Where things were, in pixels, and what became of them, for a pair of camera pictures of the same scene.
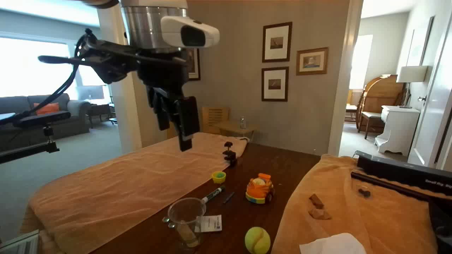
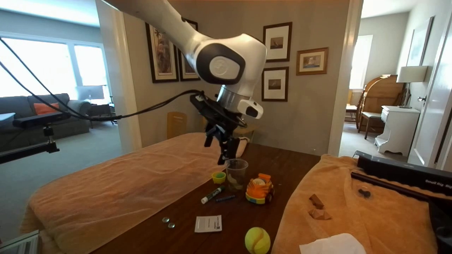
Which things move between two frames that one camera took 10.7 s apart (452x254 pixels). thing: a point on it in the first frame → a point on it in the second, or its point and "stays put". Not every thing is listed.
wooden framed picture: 313,61 stays put
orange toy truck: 259,189 stays put
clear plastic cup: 187,214 → 237,172
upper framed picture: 278,41 stays put
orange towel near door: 331,198 stays put
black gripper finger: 162,113 → 223,157
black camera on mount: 46,120 stays put
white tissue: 340,243 stays put
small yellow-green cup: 220,176 stays put
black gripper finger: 189,121 → 234,158
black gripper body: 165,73 → 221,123
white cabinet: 401,126 stays put
